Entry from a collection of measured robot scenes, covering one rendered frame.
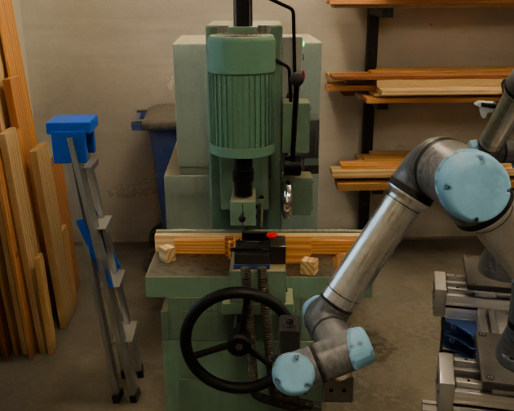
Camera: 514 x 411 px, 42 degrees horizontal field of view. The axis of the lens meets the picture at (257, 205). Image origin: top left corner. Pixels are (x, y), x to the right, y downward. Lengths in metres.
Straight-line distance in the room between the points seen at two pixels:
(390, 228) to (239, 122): 0.57
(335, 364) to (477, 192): 0.40
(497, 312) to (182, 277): 0.91
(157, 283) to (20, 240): 1.39
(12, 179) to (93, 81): 1.39
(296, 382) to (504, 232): 0.46
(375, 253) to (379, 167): 2.58
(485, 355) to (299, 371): 0.56
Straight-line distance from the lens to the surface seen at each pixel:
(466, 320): 2.08
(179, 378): 1.92
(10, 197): 3.03
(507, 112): 2.03
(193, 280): 1.76
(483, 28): 4.38
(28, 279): 3.15
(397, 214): 1.31
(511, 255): 1.29
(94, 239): 2.58
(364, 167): 3.87
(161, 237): 1.92
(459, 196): 1.16
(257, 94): 1.70
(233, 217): 1.81
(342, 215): 4.41
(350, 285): 1.34
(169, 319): 1.82
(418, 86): 3.83
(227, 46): 1.68
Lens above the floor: 1.63
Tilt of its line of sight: 19 degrees down
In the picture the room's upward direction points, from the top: straight up
